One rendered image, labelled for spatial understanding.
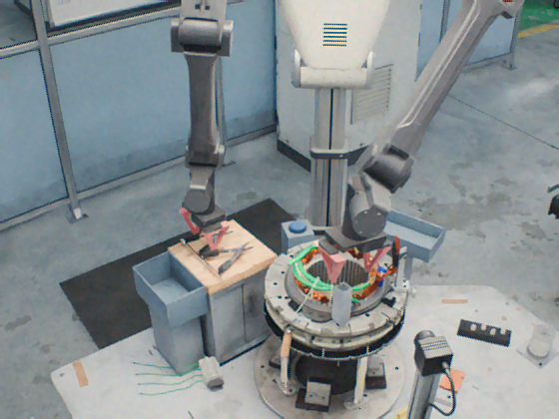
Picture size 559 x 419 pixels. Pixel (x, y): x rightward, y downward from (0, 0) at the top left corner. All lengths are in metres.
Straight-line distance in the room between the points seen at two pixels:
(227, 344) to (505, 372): 0.74
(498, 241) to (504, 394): 1.93
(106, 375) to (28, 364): 1.24
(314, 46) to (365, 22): 0.14
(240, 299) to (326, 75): 0.60
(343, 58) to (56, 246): 2.30
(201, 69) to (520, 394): 1.12
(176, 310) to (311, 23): 0.76
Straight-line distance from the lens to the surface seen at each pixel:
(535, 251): 3.54
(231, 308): 1.58
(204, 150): 1.39
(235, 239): 1.61
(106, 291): 3.14
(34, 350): 2.97
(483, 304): 1.93
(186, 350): 1.62
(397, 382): 1.64
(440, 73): 1.10
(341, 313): 1.32
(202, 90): 1.23
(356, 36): 1.59
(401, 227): 1.75
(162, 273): 1.62
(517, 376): 1.75
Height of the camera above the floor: 2.04
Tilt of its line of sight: 35 degrees down
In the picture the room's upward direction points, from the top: 1 degrees counter-clockwise
